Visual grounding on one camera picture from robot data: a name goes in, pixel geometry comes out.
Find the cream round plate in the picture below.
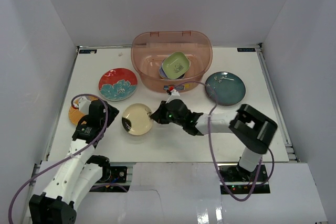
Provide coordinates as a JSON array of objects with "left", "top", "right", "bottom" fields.
[{"left": 121, "top": 103, "right": 153, "bottom": 136}]

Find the red floral round plate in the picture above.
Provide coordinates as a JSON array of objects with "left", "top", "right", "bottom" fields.
[{"left": 98, "top": 68, "right": 138, "bottom": 102}]

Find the purple rimmed square plate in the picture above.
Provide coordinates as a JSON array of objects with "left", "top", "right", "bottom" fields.
[{"left": 159, "top": 67, "right": 170, "bottom": 80}]

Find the woven yellow round plate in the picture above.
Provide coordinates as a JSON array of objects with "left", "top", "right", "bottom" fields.
[{"left": 68, "top": 96, "right": 97, "bottom": 126}]

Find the green square panda plate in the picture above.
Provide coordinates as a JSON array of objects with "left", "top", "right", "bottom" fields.
[{"left": 162, "top": 51, "right": 191, "bottom": 80}]

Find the teal blossom round plate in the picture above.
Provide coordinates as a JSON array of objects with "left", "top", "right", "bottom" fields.
[{"left": 205, "top": 71, "right": 246, "bottom": 106}]

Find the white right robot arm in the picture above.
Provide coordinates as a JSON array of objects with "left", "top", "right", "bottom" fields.
[{"left": 150, "top": 99, "right": 278, "bottom": 182}]

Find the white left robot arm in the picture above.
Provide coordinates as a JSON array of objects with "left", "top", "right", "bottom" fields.
[{"left": 29, "top": 98, "right": 119, "bottom": 223}]

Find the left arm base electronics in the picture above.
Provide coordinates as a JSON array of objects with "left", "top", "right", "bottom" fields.
[{"left": 90, "top": 166, "right": 130, "bottom": 193}]

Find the translucent pink plastic bin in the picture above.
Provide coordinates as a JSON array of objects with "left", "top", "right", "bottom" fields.
[{"left": 131, "top": 31, "right": 213, "bottom": 92}]

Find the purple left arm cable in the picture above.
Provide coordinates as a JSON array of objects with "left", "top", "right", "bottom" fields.
[{"left": 7, "top": 93, "right": 129, "bottom": 224}]

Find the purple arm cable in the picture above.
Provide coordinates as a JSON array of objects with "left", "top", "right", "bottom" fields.
[
  {"left": 7, "top": 93, "right": 129, "bottom": 224},
  {"left": 172, "top": 81, "right": 275, "bottom": 202}
]

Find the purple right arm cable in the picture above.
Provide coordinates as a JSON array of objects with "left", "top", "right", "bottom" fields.
[{"left": 172, "top": 81, "right": 275, "bottom": 202}]

